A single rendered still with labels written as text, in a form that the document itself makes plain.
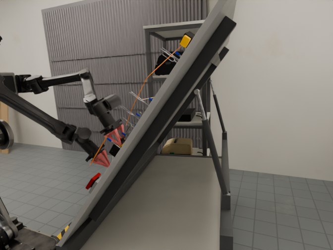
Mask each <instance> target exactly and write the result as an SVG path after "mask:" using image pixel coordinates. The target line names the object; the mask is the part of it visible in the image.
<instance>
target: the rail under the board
mask: <svg viewBox="0 0 333 250"><path fill-rule="evenodd" d="M156 154H157V150H156V151H155V152H154V153H153V154H152V155H151V157H150V158H149V159H148V160H147V161H146V162H145V164H144V165H143V166H142V167H141V168H140V169H139V171H138V172H137V173H136V174H135V175H134V176H133V178H132V179H131V180H130V181H129V182H128V183H127V185H126V186H125V187H124V188H123V189H122V190H121V192H120V193H119V194H118V195H117V196H116V197H115V199H114V200H113V201H112V202H111V203H110V204H109V206H108V207H107V208H106V209H105V211H104V212H103V213H102V215H101V216H100V217H99V219H98V220H97V221H96V222H95V221H94V220H93V219H91V218H90V217H88V218H87V220H86V221H85V222H84V223H83V224H82V225H81V226H80V227H79V228H78V229H77V230H76V231H75V233H74V234H73V235H72V236H71V237H70V238H69V239H68V240H67V241H66V242H65V243H64V244H63V246H62V247H60V246H59V245H57V244H56V246H55V247H56V250H80V249H81V248H82V247H83V245H84V244H85V243H86V242H87V240H88V239H89V238H90V236H91V235H92V234H93V233H94V231H95V230H96V229H97V228H98V227H99V225H100V224H101V223H102V222H103V220H104V219H105V218H106V217H107V215H108V214H109V213H110V212H111V210H112V209H113V208H114V207H115V205H116V204H117V203H118V202H119V200H120V199H121V198H122V197H123V195H124V194H125V193H126V192H127V190H128V189H129V188H130V187H131V186H132V184H133V183H134V182H135V181H136V179H137V178H138V177H139V176H140V174H141V173H142V172H143V171H144V169H145V168H146V167H147V166H148V164H149V163H150V162H151V161H152V159H153V158H154V157H155V156H156Z"/></svg>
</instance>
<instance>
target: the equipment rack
mask: <svg viewBox="0 0 333 250"><path fill-rule="evenodd" d="M204 21H205V20H197V21H187V22H178V23H168V24H158V25H148V26H143V29H145V40H146V57H147V73H148V76H149V75H150V74H151V73H152V72H153V70H152V52H151V35H152V36H154V37H156V38H158V39H160V40H162V41H163V48H164V49H166V50H167V41H173V40H181V39H182V37H183V35H184V33H186V32H189V31H190V32H191V33H193V34H194V35H196V33H197V31H198V30H199V28H200V27H201V25H202V24H203V22H204ZM168 76H169V75H168V74H167V75H160V76H153V73H152V74H151V75H150V76H149V77H148V89H149V98H152V97H154V88H153V81H165V80H166V79H167V77H168ZM210 80H211V77H209V79H208V80H207V82H206V83H205V84H204V86H203V87H202V104H203V108H204V112H205V115H206V118H207V119H208V121H209V125H210V127H211V84H210ZM196 115H198V116H196ZM199 116H201V112H196V114H195V116H194V117H193V119H192V120H191V121H190V122H185V121H177V123H176V125H174V127H173V128H197V129H203V149H201V148H193V155H200V156H210V155H211V153H210V149H209V145H208V144H207V138H206V135H205V131H204V128H203V124H202V120H203V119H202V118H201V117H199ZM169 139H170V132H169V134H168V135H167V141H168V140H169ZM197 152H202V153H197Z"/></svg>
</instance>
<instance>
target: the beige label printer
mask: <svg viewBox="0 0 333 250"><path fill-rule="evenodd" d="M160 154H178V155H193V148H192V139H190V138H172V139H169V140H168V141H167V142H166V143H165V145H164V147H163V148H162V150H161V152H160Z"/></svg>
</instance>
